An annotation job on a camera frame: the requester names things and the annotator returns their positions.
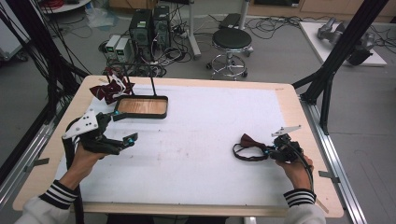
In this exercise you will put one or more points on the striped dark red bow tie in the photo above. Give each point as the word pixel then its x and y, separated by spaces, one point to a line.
pixel 110 90

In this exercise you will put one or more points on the black computer tower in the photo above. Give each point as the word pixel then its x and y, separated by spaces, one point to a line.
pixel 140 31
pixel 162 26

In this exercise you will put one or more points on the black round stool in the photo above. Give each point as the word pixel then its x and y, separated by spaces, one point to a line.
pixel 232 39

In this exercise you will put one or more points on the grey metal bracket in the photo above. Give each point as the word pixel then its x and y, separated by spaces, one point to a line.
pixel 328 176
pixel 37 163

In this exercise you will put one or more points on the person's left hand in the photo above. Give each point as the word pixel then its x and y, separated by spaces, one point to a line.
pixel 81 168

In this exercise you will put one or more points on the aluminium side rail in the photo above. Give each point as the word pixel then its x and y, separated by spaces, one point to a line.
pixel 339 161
pixel 25 161

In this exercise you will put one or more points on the round white table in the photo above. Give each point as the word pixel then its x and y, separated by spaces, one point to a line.
pixel 65 5

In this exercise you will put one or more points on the small white power unit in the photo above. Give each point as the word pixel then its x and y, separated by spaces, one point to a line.
pixel 122 48
pixel 112 45

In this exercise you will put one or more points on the plain dark red bow tie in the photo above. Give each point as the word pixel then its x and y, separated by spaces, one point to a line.
pixel 249 141

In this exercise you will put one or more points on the white floor board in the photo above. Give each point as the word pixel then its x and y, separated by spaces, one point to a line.
pixel 317 43

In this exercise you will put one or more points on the clear plastic bag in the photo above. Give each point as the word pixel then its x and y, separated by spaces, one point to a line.
pixel 99 17

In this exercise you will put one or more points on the black rig frame post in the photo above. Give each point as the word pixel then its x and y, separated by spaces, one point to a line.
pixel 339 53
pixel 46 62

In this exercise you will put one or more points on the black rack with wooden tray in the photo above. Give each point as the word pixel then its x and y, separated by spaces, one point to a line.
pixel 141 106

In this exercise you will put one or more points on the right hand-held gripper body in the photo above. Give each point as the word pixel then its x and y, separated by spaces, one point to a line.
pixel 288 149

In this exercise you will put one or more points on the black flat power adapter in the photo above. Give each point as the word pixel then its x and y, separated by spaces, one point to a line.
pixel 230 20

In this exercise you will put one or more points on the white table mat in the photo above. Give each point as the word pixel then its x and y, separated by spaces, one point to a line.
pixel 193 140

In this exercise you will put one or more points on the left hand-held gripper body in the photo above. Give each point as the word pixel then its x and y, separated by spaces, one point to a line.
pixel 99 141

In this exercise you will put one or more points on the computer tower units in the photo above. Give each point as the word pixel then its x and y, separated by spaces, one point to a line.
pixel 174 53

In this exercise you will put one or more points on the person's right hand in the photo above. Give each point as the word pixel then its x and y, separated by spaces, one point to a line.
pixel 297 175

